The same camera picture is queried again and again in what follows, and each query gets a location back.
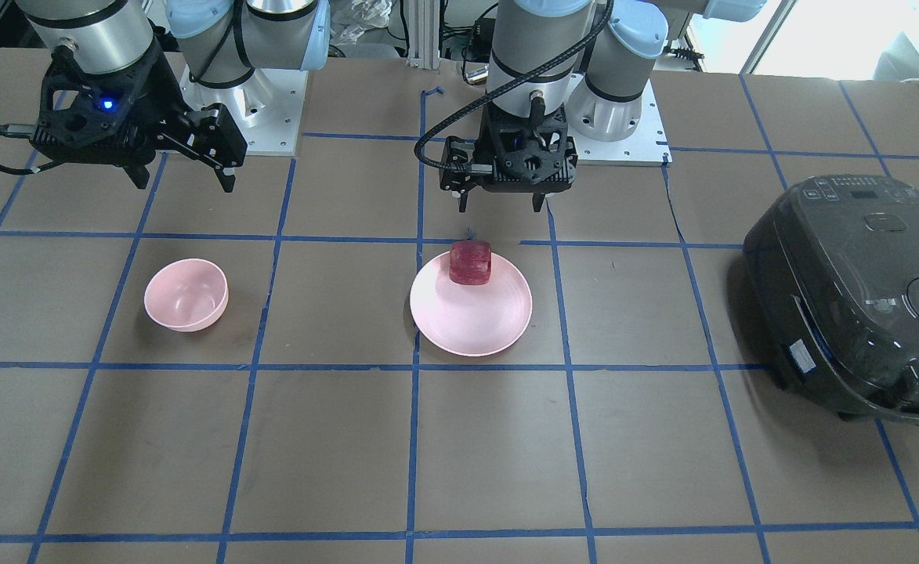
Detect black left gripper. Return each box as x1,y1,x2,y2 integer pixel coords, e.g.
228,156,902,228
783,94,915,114
439,103,578,213

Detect aluminium frame post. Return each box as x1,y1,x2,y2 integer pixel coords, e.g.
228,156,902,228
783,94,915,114
402,0,441,71

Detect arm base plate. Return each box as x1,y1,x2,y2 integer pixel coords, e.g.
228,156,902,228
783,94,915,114
180,67,309,157
566,74,671,167

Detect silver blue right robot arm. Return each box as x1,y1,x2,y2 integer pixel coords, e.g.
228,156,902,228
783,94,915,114
3,1,331,193

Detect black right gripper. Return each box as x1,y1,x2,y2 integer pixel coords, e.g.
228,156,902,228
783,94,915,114
30,42,248,193

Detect pink bowl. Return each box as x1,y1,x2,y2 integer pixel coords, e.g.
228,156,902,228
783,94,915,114
143,258,230,332

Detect red apple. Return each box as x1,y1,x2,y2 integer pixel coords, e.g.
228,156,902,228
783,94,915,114
448,240,494,286

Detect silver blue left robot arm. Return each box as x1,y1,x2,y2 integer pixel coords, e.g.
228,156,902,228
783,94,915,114
414,1,764,212

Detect pink plate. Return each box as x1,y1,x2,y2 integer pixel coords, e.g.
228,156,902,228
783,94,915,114
409,252,534,357

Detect dark grey rice cooker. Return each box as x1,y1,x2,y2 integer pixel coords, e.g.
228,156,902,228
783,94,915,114
743,175,919,426

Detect black braided cable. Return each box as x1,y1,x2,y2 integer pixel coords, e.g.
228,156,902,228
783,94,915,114
414,0,615,172

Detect silver metal connector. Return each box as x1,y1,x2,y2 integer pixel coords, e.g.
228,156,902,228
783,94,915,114
461,64,489,86

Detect black power adapter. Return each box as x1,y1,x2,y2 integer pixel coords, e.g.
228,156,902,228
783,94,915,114
465,16,496,63

